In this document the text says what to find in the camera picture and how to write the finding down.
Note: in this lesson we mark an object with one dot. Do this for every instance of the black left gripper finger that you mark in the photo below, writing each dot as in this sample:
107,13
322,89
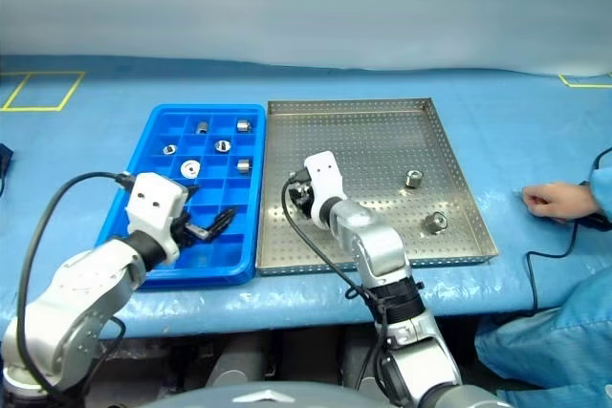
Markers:
190,190
215,229

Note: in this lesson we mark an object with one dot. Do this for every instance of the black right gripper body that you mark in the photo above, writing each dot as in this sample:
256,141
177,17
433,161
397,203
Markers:
303,200

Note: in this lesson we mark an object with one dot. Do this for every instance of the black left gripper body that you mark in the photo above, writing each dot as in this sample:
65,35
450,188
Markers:
183,231

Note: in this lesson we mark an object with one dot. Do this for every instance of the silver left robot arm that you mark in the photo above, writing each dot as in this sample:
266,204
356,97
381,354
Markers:
81,284

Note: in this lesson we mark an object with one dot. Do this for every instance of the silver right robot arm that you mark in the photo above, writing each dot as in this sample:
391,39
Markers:
378,245

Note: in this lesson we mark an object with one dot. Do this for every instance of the person blue sleeved forearm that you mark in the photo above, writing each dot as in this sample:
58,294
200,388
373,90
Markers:
603,188

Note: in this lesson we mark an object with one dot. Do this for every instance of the blue compartment tray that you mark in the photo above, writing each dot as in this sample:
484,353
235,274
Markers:
225,248

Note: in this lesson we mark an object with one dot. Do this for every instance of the person bare hand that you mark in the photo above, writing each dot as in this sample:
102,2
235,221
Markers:
554,202

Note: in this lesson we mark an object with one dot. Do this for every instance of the perforated metal tray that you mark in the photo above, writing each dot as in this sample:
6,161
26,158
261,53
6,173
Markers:
382,150

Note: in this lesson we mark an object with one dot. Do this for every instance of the grey robot torso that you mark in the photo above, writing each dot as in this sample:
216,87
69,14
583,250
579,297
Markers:
268,398

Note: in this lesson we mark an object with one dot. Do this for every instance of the person blue coverall body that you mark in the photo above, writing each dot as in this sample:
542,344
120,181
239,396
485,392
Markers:
550,350

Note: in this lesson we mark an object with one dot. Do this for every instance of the black handheld device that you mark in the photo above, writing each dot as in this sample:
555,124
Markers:
595,222

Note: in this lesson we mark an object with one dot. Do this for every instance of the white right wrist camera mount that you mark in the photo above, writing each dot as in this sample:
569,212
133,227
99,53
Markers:
325,174

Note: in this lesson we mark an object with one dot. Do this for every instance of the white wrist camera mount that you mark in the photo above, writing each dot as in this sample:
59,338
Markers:
153,200
325,174

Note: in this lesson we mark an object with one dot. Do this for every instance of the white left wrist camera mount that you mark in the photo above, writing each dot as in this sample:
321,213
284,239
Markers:
153,200

